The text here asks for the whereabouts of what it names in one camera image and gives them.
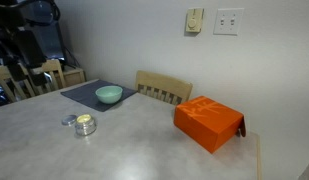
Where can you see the black monitor screen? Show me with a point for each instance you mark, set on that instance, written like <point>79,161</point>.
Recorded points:
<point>55,40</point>

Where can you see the round silver tin lid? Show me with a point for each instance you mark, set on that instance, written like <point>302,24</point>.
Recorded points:
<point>69,120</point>

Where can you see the dark blue cloth placemat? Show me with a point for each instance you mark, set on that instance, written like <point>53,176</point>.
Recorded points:
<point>80,95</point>

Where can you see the white double switch plate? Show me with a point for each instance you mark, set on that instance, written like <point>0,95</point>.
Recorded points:
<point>228,21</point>

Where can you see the beige wall thermostat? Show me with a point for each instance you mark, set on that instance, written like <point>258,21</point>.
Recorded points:
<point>194,20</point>

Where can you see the orange cardboard box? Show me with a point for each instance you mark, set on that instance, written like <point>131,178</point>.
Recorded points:
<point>207,123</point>

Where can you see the small wooden cabinet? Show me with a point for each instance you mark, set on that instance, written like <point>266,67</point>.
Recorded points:
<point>74,77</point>

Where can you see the mint green bowl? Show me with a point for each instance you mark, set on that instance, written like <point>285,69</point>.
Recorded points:
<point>109,95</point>

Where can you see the small glass jar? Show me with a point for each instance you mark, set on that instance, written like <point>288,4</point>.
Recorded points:
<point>85,128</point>

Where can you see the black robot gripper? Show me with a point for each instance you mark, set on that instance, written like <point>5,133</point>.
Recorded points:
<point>29,50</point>

